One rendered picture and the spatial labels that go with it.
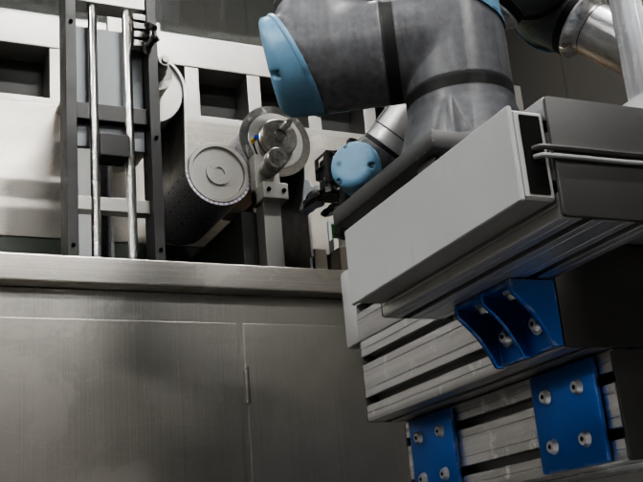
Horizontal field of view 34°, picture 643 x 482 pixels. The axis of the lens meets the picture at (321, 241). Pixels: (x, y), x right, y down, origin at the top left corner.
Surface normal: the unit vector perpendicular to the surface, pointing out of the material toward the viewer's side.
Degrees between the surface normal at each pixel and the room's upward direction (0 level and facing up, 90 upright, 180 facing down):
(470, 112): 73
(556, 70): 90
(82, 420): 90
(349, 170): 90
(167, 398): 90
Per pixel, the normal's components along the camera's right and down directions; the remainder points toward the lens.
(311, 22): -0.19, -0.50
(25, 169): 0.42, -0.32
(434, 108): -0.54, -0.50
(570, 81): -0.91, -0.05
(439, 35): -0.26, -0.18
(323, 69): -0.06, 0.29
